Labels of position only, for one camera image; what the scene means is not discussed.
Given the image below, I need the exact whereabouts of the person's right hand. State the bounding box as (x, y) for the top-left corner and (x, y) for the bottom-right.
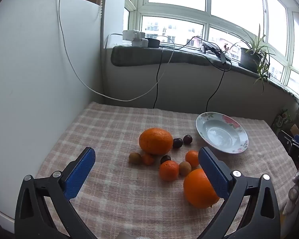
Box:
(283, 167), (299, 215)

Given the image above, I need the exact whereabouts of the white power adapter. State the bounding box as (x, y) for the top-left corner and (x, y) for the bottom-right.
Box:
(132, 38), (149, 47)
(123, 30), (145, 41)

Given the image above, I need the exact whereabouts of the black cable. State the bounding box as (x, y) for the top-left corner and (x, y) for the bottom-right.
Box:
(153, 45), (165, 109)
(159, 36), (233, 113)

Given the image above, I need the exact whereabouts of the short white cable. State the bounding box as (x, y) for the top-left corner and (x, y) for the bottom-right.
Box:
(105, 33), (124, 48)

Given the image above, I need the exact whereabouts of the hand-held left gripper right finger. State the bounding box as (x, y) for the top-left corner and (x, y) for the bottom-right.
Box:
(198, 147), (281, 239)

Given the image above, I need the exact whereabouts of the large wide orange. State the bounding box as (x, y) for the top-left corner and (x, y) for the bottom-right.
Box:
(139, 128), (174, 155)

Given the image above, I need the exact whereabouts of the white window frame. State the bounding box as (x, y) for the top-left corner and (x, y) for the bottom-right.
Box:
(123, 0), (299, 100)

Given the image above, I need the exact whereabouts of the pink checked tablecloth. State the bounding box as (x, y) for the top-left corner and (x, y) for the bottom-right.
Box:
(36, 102), (298, 239)

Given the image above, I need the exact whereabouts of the white partition panel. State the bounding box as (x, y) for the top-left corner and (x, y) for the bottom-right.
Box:
(0, 0), (105, 227)

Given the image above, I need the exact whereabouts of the floral white plate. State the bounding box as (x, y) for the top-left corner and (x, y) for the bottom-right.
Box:
(196, 112), (249, 154)

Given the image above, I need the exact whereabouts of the small tangerine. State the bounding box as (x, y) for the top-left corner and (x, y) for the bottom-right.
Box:
(185, 150), (200, 168)
(159, 160), (179, 182)

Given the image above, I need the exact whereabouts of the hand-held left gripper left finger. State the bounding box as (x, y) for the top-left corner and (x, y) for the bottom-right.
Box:
(14, 147), (97, 239)

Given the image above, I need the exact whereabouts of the tiny orange kumquat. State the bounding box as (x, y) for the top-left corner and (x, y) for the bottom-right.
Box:
(142, 153), (155, 166)

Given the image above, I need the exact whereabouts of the small brown kiwi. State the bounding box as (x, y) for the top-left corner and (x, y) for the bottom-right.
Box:
(179, 161), (192, 176)
(129, 152), (142, 165)

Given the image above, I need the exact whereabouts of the cardboard box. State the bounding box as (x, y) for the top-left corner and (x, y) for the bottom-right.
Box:
(289, 123), (299, 138)

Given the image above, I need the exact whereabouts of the long white cable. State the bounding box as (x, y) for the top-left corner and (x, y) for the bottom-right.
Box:
(58, 0), (175, 102)

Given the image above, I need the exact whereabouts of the potted spider plant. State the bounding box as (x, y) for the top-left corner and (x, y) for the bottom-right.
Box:
(228, 24), (277, 92)

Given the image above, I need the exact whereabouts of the flat dark device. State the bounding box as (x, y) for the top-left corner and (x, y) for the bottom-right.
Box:
(201, 41), (232, 63)

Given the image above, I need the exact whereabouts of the green packet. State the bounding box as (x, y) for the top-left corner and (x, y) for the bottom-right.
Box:
(274, 110), (293, 132)

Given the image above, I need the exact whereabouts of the grey-green windowsill cloth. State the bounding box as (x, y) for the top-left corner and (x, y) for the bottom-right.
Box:
(111, 45), (299, 102)

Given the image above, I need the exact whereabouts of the large round orange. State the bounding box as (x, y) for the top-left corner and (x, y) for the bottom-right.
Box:
(183, 168), (220, 209)

